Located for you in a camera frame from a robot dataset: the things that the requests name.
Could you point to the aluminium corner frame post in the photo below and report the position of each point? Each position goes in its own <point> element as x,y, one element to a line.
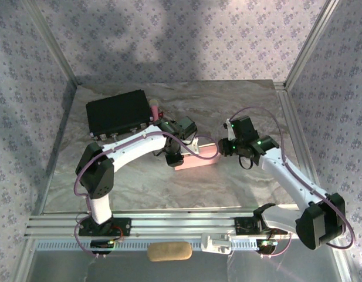
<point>309,41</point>
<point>51,44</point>

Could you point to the black hard case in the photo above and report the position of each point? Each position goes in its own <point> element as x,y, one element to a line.
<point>119,113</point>

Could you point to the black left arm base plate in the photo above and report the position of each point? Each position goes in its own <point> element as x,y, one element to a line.
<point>122,227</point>

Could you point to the aluminium side frame rail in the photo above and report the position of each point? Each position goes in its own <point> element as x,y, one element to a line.
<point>298,129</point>

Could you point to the tan sponge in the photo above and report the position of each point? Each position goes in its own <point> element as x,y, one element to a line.
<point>169,251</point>

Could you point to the pink microphone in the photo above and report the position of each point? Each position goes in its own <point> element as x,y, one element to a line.
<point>154,110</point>

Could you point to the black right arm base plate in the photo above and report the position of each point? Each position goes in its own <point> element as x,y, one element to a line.
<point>245,226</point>

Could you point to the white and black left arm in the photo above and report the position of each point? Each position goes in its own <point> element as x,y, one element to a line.
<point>131,147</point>

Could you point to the aluminium front frame rails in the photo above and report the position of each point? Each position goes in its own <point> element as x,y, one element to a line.
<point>180,223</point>

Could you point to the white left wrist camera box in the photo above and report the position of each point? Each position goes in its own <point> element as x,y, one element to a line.
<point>192,147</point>

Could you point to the white plastic clamp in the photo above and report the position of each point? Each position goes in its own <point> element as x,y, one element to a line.
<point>216,243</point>

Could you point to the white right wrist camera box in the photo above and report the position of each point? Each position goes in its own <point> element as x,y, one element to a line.
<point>229,129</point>

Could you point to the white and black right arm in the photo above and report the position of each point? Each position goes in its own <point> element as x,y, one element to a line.
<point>292,182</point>

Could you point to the pink paper box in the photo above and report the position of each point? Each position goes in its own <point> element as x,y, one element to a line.
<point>207,152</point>

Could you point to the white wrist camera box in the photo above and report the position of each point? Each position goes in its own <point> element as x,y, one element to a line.
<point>192,147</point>
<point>229,129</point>

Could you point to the small black controller board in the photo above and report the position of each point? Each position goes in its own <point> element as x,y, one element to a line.
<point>101,245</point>
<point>267,245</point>

